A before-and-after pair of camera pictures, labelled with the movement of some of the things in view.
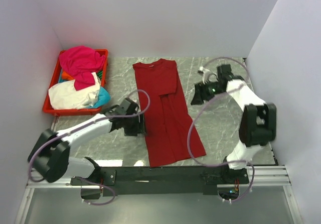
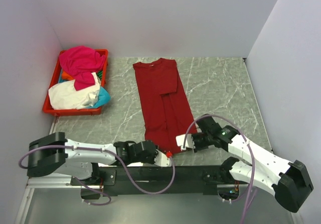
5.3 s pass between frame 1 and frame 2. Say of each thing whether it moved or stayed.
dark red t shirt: stayed
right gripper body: moved
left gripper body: moved
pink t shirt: stayed
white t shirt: stayed
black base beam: stayed
